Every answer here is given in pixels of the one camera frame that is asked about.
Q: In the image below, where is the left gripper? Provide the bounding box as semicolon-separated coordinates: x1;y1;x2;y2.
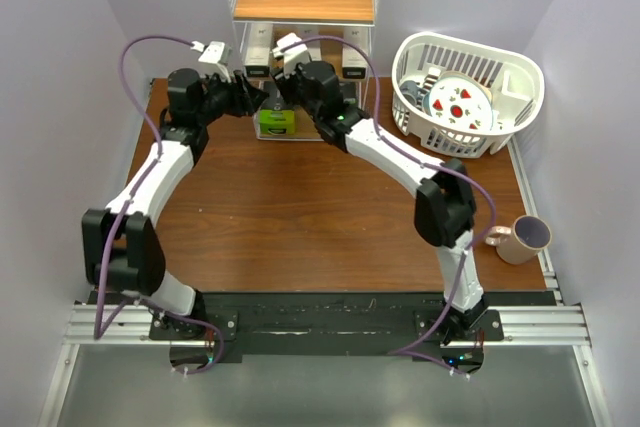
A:
196;68;270;126

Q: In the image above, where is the black green razor box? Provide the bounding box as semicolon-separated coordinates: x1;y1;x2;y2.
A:
254;82;296;137
340;81;361;107

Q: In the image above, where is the silver box with H logo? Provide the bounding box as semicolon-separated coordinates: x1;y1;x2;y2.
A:
297;25;322;61

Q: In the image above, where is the narrow silver razor box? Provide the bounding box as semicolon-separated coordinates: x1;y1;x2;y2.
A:
342;26;369;80

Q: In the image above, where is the small silver box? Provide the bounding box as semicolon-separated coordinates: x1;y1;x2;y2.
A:
243;23;273;78

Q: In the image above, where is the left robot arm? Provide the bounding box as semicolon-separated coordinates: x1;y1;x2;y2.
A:
81;68;269;339

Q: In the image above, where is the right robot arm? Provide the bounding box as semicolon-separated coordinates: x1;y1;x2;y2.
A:
271;61;487;354

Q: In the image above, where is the grey item in basket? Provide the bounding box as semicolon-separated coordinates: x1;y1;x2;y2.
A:
400;80;424;110

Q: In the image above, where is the watermelon pattern plate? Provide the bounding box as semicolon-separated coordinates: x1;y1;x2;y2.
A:
421;72;495;130

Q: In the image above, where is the white plastic dish basket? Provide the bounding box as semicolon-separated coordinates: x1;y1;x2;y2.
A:
391;32;545;158

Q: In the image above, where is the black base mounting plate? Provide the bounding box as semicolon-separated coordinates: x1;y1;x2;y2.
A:
87;289;557;373

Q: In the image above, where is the pink ceramic mug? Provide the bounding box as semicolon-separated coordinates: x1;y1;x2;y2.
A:
484;215;552;265

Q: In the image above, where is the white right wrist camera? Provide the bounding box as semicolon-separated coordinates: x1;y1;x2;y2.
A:
272;33;311;76

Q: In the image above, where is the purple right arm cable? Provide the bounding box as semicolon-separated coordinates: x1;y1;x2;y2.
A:
299;35;497;373

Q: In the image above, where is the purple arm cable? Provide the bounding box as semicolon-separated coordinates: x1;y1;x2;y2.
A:
93;35;226;376
299;35;497;373

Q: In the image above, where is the aluminium frame rail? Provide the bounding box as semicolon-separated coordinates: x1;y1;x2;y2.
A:
40;133;603;426

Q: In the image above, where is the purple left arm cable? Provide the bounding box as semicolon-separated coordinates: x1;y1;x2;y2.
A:
93;35;226;376

